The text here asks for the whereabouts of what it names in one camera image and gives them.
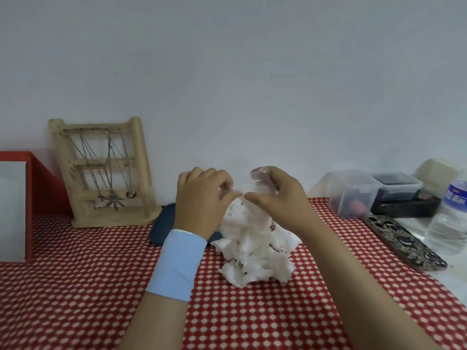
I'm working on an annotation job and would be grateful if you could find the black tray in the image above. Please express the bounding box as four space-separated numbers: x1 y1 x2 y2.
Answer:
370 194 442 218

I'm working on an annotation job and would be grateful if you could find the beige plastic tub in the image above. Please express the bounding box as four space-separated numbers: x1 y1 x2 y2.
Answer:
412 158 462 195

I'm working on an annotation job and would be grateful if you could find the ring pendant necklace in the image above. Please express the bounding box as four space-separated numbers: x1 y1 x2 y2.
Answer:
118 131 136 199

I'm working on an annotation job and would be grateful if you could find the pink makeup sponge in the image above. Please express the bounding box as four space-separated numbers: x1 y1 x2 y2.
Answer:
346 200 367 216

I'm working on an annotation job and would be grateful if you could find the phone with patterned case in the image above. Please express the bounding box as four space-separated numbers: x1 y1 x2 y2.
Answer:
361 214 449 273

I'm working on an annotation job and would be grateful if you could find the red checkered tablecloth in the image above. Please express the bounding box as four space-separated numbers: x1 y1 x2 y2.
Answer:
0 196 467 350

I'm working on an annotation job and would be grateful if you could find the clear plastic water bottle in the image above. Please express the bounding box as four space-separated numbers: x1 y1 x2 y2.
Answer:
425 180 467 256

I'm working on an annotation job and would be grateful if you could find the person's right hand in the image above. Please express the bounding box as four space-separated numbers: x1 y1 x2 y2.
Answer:
243 166 322 237

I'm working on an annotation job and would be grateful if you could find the person's right forearm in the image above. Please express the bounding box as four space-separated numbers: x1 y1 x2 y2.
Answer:
297 218 444 350

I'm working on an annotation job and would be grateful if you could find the person's left hand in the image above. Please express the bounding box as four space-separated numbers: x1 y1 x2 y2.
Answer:
175 166 244 242

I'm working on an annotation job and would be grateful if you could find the wooden jewelry stand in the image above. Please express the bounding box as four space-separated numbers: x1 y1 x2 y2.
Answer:
48 117 163 229

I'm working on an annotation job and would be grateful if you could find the leaf pendant necklace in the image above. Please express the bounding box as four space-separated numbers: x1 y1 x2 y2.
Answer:
105 129 126 212

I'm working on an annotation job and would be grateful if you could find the red framed mirror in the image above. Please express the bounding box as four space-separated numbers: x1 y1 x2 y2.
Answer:
0 152 73 265

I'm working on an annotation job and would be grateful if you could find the clear container with black contents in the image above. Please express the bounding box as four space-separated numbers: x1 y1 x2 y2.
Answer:
370 172 423 201

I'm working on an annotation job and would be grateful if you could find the light blue wristband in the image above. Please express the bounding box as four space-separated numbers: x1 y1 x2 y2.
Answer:
145 228 209 302

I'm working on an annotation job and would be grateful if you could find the clear lidded plastic container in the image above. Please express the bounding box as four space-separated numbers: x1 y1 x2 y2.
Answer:
309 170 383 220

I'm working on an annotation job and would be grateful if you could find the dark blue pouch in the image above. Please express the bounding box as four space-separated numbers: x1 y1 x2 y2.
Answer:
149 203 223 247

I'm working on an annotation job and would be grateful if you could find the pile of white cotton pads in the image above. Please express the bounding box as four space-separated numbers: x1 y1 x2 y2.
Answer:
211 198 301 288

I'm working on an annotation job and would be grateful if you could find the clear plastic bag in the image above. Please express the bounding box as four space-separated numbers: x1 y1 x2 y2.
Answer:
217 167 282 230

